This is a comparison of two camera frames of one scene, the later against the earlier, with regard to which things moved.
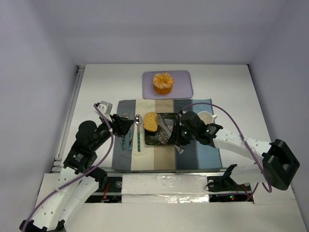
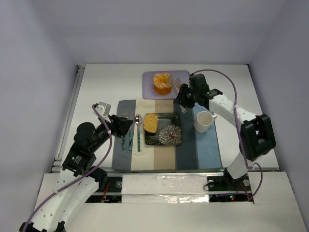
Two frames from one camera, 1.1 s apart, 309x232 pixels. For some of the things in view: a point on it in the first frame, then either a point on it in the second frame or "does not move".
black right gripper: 180,135 -> 187,97
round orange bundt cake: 163,83 does not move
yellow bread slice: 150,123 does not move
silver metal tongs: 161,120 -> 176,84
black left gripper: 118,123 does not move
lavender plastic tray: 181,88 does not move
